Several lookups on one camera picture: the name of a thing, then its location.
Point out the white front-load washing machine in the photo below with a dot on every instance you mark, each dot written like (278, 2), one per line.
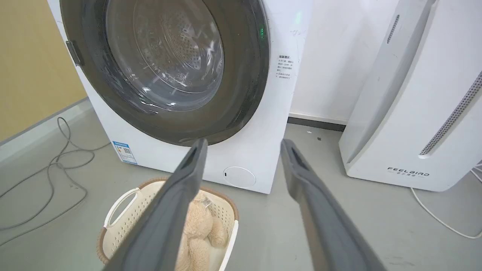
(260, 150)

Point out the blue energy label sticker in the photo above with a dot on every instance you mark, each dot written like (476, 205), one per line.
(124, 152)

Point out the beige plush teddy bear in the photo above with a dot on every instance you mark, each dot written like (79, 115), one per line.
(199, 233)

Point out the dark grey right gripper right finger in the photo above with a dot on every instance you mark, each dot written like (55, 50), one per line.
(327, 226)

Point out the white Feelbird air purifier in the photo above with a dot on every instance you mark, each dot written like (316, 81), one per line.
(418, 101)

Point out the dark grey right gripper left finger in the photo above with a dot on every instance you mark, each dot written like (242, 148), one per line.
(162, 222)

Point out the white instruction sticker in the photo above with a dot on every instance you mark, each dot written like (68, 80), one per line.
(284, 67)

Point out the cream perforated laundry basket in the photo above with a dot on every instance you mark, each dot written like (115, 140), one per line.
(124, 222)

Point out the round dark washing machine door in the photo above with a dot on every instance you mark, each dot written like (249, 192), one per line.
(169, 67)

